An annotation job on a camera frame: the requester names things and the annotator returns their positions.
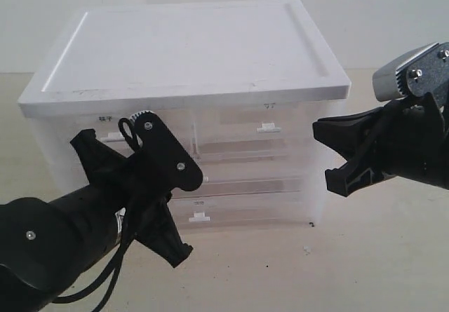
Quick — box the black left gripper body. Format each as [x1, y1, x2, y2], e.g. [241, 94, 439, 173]
[88, 152, 173, 242]

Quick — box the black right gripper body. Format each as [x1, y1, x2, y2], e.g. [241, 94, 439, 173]
[381, 43, 448, 188]

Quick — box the wide clear drawer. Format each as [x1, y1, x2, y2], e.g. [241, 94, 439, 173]
[173, 156, 314, 198]
[169, 191, 321, 229]

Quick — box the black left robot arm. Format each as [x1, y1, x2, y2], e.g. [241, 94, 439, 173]
[1, 128, 203, 311]

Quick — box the top left small drawer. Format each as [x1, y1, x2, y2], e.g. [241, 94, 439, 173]
[52, 109, 192, 156]

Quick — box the small drawer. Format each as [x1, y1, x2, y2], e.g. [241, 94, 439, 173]
[195, 102, 319, 155]
[52, 109, 192, 156]

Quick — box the top right small drawer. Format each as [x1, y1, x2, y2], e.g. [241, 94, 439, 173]
[195, 102, 319, 155]

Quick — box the white plastic drawer cabinet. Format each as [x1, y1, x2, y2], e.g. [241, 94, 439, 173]
[18, 0, 351, 213]

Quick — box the small white plastic scrap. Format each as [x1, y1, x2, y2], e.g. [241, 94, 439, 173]
[303, 245, 311, 255]

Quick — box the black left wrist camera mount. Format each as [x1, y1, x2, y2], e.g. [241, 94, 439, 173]
[130, 110, 203, 191]

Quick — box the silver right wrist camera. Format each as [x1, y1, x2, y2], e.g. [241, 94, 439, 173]
[372, 42, 439, 102]

